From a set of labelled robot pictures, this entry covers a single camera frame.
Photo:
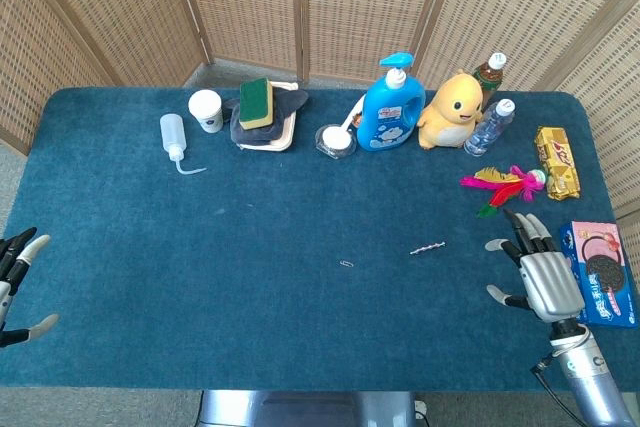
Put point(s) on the brown tea bottle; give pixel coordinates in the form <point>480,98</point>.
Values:
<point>487,78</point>

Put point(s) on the small twisted screw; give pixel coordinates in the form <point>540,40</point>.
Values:
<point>428,248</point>

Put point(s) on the blue pump soap bottle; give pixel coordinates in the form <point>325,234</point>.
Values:
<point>390,112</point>

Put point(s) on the colourful feather shuttlecock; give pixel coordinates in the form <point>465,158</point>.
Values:
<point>505,185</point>

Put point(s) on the small metal paper clip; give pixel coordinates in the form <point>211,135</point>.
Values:
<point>347,263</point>

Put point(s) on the woven bamboo folding screen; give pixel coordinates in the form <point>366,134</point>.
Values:
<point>320,2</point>

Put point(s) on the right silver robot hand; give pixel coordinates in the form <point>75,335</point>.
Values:
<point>548,283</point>

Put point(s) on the white paper cup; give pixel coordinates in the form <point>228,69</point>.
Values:
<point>206,110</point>

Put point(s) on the yellow plush duck toy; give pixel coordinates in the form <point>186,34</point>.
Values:
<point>451,112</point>

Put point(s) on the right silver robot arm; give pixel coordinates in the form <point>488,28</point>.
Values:
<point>590,377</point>

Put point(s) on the green yellow sponge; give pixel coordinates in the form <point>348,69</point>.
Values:
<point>256,103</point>

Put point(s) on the blue oreo cookie box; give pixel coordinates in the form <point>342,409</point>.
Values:
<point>600,272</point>

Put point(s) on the dark grey cloth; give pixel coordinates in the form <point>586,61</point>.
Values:
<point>260,132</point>

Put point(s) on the cream plastic tray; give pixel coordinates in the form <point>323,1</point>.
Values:
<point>285,137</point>

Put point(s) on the clear water bottle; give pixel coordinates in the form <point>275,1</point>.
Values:
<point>490,129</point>

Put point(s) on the white dish brush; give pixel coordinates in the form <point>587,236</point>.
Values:
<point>353,118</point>

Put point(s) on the clear squeeze wash bottle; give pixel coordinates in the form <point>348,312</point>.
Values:
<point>173,137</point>

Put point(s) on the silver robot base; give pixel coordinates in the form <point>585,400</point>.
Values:
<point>305,409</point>

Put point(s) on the gold snack package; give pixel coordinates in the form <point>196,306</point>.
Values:
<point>559,161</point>

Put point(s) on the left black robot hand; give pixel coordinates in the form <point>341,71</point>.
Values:
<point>12,267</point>

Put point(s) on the blue carpet table mat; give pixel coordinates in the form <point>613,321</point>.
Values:
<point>300,247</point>

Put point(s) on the clear round lidded container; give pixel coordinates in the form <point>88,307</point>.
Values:
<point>335,142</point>

